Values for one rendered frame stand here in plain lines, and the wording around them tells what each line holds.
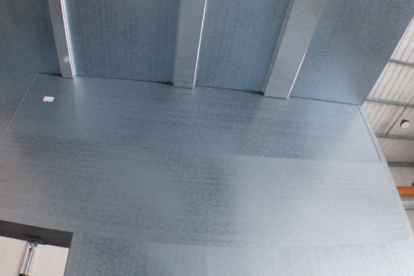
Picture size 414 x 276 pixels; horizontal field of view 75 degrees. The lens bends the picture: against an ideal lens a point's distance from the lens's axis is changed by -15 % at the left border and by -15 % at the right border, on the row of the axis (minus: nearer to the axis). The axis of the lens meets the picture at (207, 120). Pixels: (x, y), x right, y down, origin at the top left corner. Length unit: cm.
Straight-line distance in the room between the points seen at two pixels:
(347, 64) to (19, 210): 188
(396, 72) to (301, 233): 843
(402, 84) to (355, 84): 797
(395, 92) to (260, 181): 887
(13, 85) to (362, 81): 216
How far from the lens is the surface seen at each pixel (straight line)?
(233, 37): 168
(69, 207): 140
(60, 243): 141
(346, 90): 209
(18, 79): 208
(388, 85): 977
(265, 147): 164
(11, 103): 192
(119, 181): 143
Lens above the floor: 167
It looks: 43 degrees up
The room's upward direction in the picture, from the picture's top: straight up
